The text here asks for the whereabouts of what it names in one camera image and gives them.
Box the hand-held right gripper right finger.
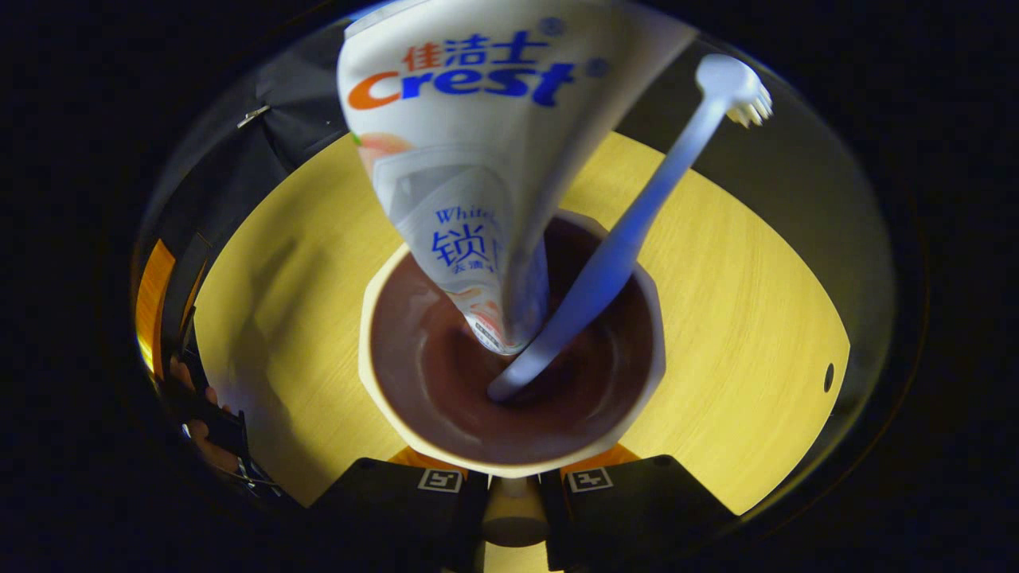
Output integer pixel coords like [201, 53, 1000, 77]
[540, 442, 737, 573]

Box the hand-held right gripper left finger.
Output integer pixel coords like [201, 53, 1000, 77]
[306, 444, 488, 573]

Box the beige cup with brown inside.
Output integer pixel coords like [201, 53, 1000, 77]
[357, 209, 667, 550]

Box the pale blue toothbrush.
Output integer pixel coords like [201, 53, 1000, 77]
[486, 53, 774, 403]

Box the white toothpaste tube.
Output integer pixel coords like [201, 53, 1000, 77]
[337, 0, 700, 356]

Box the light wooden desktop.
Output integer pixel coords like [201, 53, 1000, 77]
[193, 131, 851, 573]

